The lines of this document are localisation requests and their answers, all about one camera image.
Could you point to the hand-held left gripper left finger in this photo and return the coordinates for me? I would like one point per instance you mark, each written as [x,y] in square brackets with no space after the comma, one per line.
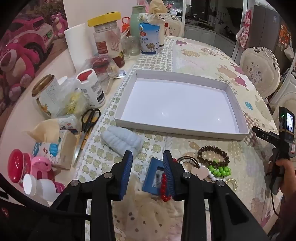
[126,177]

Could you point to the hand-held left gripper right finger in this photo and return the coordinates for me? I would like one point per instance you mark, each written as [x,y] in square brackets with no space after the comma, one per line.
[168,177]

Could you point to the blue hair claw clip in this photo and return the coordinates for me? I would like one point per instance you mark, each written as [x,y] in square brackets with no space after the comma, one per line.
[149,171]

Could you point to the light blue fluffy scrunchie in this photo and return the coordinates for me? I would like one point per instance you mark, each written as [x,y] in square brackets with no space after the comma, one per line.
[120,140]

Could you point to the cream dotted tulle scrunchie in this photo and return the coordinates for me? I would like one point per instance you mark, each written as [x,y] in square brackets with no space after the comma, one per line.
[145,215]

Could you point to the white shallow cardboard box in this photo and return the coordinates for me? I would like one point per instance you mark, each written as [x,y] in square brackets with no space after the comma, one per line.
[175,104]

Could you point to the person's right forearm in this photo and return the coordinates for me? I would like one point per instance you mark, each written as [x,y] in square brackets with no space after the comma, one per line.
[286,210]

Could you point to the person's right hand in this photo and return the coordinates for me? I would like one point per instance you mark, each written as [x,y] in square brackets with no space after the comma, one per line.
[289,173]

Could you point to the cream ornate dining chair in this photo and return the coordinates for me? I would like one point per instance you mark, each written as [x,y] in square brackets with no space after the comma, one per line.
[175,26]
[259,69]
[285,102]

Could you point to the black yellow scissors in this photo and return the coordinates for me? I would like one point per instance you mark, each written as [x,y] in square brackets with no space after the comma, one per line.
[86,125]

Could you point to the small tissue packet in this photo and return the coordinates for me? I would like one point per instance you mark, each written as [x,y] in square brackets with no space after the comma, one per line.
[68,124]

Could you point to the cartoon print tissue box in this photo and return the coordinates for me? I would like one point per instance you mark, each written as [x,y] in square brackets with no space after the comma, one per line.
[52,148]

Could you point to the small white plastic bottle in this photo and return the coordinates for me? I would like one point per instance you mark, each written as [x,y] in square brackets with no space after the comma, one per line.
[44,187]

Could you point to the pink plastic toy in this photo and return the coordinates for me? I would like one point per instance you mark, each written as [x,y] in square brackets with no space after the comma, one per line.
[42,166]

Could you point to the white hanging tote bag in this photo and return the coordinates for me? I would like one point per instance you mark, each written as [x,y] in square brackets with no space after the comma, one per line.
[289,51]

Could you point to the plastic bag yellow contents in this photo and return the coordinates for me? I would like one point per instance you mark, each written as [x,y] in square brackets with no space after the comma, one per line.
[74,99]

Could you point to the white bottle red cap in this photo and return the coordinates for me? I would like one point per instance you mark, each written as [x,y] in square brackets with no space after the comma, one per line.
[92,89]

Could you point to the small foil sachet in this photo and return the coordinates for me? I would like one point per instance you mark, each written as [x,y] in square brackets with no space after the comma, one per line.
[120,74]

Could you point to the red round jar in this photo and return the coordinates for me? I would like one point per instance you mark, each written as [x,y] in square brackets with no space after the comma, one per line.
[17,168]

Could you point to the grey refrigerator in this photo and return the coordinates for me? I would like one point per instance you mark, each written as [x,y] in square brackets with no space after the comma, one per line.
[268,30]

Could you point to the patchwork quilted tablecloth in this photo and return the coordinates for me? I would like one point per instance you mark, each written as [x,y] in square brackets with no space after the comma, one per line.
[203,60]

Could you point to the white can gold rim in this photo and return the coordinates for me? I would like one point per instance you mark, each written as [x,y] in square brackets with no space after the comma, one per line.
[47,95]

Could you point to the plastic bag red contents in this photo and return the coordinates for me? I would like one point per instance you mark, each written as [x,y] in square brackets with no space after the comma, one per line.
[100,66]

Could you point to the pink floral hanging cloth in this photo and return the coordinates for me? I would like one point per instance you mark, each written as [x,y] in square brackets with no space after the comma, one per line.
[244,32]

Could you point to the small empty glass jar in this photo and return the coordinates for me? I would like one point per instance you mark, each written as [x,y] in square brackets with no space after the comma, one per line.
[131,46]

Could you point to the clear jar yellow lid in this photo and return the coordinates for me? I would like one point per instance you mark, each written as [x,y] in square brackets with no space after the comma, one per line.
[107,39]

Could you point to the blue white powder can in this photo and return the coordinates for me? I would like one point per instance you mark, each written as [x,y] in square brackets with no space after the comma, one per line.
[149,39]

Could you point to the white paper towel roll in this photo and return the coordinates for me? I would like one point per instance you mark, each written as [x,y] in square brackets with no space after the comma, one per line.
[77,44]

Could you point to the white paper cup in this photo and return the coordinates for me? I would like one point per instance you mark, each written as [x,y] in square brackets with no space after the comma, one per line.
[163,34]

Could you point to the pale green bottle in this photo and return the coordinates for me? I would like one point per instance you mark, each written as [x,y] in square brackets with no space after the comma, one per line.
[136,23]

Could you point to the floral cloth bundle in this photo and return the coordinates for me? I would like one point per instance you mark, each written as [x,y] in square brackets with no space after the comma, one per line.
[151,17]

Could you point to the tan paper bag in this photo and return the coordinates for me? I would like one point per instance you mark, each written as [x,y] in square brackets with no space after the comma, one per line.
[157,7]

